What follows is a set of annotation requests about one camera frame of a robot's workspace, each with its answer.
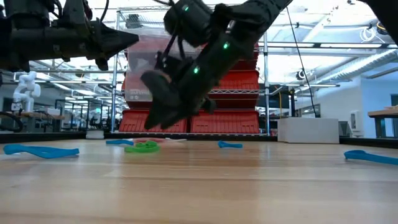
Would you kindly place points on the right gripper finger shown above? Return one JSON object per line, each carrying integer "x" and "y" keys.
{"x": 158, "y": 116}
{"x": 180, "y": 116}

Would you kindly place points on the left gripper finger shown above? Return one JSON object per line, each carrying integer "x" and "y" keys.
{"x": 115, "y": 40}

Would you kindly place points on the green rubber band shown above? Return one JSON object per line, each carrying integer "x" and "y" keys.
{"x": 146, "y": 143}
{"x": 143, "y": 149}

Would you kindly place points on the blue rubber band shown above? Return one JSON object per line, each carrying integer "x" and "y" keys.
{"x": 46, "y": 152}
{"x": 230, "y": 145}
{"x": 119, "y": 142}
{"x": 353, "y": 153}

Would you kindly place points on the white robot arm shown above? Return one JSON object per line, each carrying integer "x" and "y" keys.
{"x": 26, "y": 90}

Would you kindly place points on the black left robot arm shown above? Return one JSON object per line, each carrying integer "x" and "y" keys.
{"x": 9, "y": 37}

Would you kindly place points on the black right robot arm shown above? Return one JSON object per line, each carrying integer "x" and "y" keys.
{"x": 258, "y": 12}

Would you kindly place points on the red plastic bin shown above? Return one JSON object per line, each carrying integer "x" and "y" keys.
{"x": 130, "y": 124}
{"x": 239, "y": 81}
{"x": 248, "y": 59}
{"x": 230, "y": 123}
{"x": 136, "y": 105}

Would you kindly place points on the black monitor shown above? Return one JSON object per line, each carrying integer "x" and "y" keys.
{"x": 275, "y": 99}

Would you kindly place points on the cluttered workbench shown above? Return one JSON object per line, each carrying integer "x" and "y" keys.
{"x": 37, "y": 116}

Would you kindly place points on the white box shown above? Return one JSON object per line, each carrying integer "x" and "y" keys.
{"x": 308, "y": 130}

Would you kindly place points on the wooden workbench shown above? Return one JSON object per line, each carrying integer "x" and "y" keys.
{"x": 382, "y": 113}

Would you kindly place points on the black aluminium table frame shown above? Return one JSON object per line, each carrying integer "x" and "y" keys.
{"x": 46, "y": 137}

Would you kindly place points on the black round ceiling camera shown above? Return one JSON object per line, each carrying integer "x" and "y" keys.
{"x": 300, "y": 75}

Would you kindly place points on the white wall dispenser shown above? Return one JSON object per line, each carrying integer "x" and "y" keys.
{"x": 356, "y": 123}

